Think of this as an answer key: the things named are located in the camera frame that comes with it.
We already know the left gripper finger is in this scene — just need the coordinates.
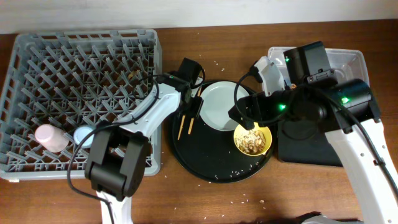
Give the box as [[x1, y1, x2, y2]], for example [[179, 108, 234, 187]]
[[190, 96, 204, 119], [176, 103, 190, 118]]

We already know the wooden chopstick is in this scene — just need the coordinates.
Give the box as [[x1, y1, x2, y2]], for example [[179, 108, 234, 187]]
[[177, 114, 186, 141], [188, 87, 201, 135]]

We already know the light grey plate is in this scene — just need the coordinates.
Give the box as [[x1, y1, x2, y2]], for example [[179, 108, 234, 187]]
[[200, 81, 238, 131]]

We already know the yellow bowl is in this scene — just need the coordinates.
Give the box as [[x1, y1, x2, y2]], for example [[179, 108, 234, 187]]
[[233, 123, 272, 156]]

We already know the food scraps and rice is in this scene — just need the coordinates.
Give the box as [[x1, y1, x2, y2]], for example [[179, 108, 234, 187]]
[[234, 130, 266, 155]]

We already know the blue cup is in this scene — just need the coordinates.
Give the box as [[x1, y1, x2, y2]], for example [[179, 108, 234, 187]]
[[73, 125, 95, 149]]

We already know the pink cup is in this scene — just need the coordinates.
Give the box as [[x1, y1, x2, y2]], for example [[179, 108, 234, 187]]
[[35, 124, 69, 153]]

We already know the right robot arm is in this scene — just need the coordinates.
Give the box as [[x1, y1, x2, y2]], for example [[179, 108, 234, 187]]
[[228, 41, 397, 223]]

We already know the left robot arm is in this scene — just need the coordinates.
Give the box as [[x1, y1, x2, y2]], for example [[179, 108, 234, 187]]
[[85, 58, 205, 223]]

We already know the black rectangular waste tray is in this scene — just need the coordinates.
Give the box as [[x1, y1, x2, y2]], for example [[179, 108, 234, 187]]
[[277, 120, 342, 167]]

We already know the clear plastic waste bin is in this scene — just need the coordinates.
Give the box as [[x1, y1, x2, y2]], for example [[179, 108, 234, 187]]
[[266, 42, 369, 91]]

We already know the grey plastic dishwasher rack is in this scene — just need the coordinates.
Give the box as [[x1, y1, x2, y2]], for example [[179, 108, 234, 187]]
[[1, 29, 162, 182]]

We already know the round black serving tray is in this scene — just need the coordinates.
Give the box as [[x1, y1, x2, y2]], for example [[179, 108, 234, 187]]
[[167, 113, 277, 183]]

